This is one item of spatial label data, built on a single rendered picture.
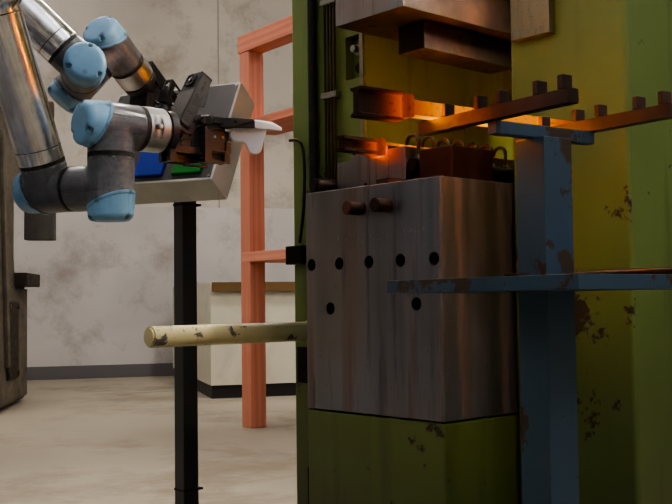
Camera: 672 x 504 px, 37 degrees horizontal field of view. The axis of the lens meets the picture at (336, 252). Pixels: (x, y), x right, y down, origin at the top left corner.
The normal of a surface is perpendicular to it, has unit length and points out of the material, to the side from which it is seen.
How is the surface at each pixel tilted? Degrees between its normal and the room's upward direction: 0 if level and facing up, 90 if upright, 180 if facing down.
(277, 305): 90
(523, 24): 90
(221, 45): 90
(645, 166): 90
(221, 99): 60
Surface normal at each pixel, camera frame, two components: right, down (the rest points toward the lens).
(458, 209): 0.67, -0.04
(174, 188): -0.18, 0.85
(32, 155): 0.01, 0.33
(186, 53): 0.28, -0.05
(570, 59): -0.74, -0.02
